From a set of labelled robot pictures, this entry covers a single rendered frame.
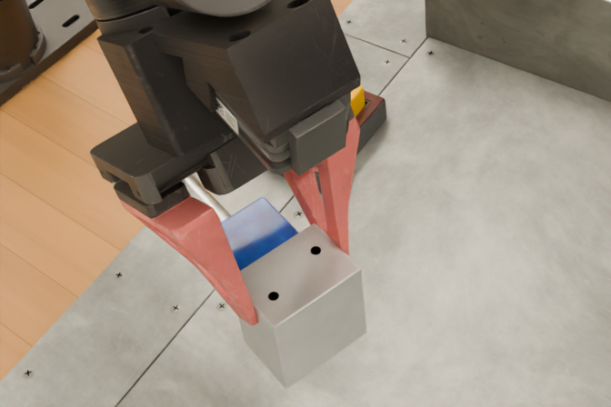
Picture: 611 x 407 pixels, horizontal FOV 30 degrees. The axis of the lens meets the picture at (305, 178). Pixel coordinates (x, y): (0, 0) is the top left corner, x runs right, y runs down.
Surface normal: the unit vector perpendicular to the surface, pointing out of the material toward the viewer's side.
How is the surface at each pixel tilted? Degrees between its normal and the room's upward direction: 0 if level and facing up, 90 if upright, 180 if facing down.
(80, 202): 0
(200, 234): 84
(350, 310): 91
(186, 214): 28
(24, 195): 0
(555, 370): 0
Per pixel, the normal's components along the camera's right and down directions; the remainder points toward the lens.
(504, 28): -0.56, 0.66
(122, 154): -0.36, -0.84
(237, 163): 0.48, 0.19
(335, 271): -0.09, -0.65
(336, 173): 0.58, 0.49
